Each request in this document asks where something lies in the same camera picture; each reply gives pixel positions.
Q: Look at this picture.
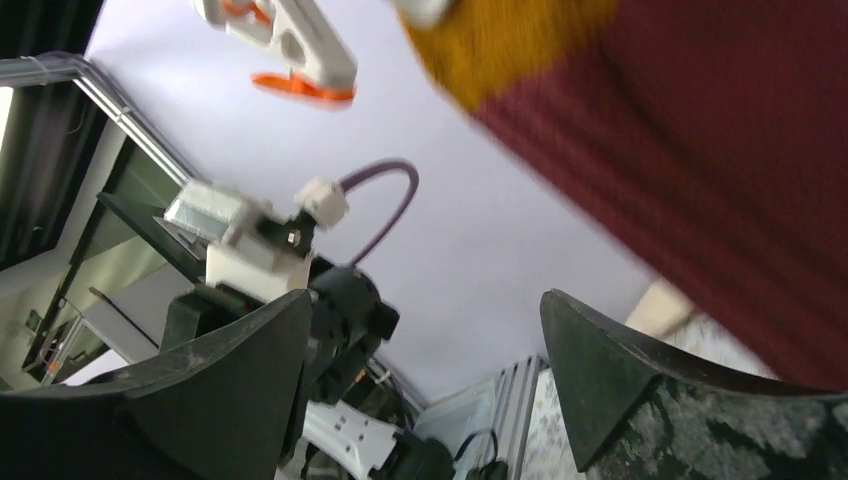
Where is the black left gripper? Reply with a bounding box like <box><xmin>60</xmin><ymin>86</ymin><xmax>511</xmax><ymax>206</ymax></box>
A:
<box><xmin>159</xmin><ymin>284</ymin><xmax>265</xmax><ymax>353</ymax></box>

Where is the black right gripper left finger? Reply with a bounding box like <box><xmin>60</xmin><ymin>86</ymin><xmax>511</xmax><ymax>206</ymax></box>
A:
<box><xmin>1</xmin><ymin>290</ymin><xmax>312</xmax><ymax>479</ymax></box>

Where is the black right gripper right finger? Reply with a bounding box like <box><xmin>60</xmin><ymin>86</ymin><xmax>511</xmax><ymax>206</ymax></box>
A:
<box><xmin>540</xmin><ymin>290</ymin><xmax>847</xmax><ymax>479</ymax></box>

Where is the maroon purple striped sock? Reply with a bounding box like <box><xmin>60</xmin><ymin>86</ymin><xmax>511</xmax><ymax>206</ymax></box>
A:
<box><xmin>404</xmin><ymin>1</ymin><xmax>847</xmax><ymax>390</ymax></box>

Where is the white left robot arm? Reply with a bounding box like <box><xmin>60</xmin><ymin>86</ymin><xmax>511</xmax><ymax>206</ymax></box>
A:
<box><xmin>289</xmin><ymin>256</ymin><xmax>455</xmax><ymax>479</ymax></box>

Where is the white clip sock hanger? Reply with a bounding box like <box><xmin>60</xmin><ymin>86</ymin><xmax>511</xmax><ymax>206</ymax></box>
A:
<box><xmin>192</xmin><ymin>0</ymin><xmax>458</xmax><ymax>111</ymax></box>

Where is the wooden clothes rack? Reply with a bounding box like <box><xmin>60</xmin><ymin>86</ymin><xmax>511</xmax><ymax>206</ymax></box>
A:
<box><xmin>625</xmin><ymin>279</ymin><xmax>697</xmax><ymax>340</ymax></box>

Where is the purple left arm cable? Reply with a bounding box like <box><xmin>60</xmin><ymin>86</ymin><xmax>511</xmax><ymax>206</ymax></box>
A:
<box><xmin>337</xmin><ymin>158</ymin><xmax>421</xmax><ymax>268</ymax></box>

